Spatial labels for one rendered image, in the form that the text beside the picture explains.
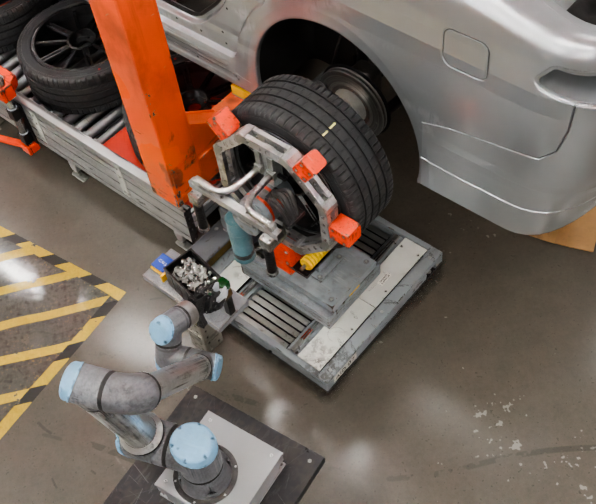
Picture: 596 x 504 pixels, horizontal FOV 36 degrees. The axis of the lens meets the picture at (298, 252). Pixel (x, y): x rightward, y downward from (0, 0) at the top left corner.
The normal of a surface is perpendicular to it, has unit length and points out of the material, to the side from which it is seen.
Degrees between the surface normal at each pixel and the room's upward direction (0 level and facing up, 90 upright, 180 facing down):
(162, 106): 90
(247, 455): 1
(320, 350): 0
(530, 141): 90
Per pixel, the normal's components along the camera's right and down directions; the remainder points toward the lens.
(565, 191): -0.01, 0.86
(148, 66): 0.76, 0.47
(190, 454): 0.00, -0.57
